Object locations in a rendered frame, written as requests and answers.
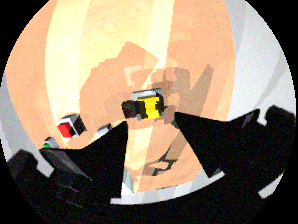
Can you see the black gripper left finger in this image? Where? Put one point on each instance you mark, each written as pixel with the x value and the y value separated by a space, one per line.
pixel 100 162

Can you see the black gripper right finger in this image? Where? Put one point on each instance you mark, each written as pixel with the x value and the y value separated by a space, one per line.
pixel 213 140

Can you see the red button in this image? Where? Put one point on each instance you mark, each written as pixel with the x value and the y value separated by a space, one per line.
pixel 70 126

